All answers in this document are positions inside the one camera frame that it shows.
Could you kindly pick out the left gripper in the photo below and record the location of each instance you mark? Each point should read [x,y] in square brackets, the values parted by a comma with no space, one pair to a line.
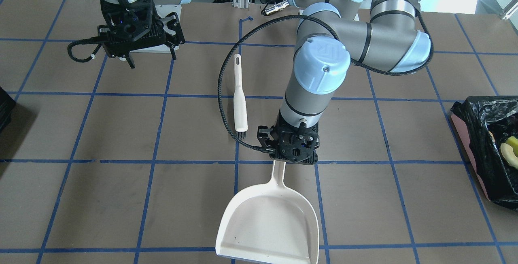
[265,135]

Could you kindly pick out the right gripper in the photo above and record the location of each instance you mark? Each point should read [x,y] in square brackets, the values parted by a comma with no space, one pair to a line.
[175,26]

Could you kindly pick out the beige hand brush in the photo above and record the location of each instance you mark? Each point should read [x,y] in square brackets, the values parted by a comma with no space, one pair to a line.
[239,100]

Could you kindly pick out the beige plastic dustpan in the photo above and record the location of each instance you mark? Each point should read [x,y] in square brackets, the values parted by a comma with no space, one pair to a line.
[269,223]

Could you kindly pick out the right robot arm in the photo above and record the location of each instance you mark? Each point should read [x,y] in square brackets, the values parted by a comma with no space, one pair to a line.
[133,25]

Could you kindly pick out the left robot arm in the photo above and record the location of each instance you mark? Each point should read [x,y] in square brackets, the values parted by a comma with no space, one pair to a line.
[328,41]

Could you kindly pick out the black lined bin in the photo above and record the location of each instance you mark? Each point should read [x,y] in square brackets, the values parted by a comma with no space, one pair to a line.
[7,105]
[483,123]

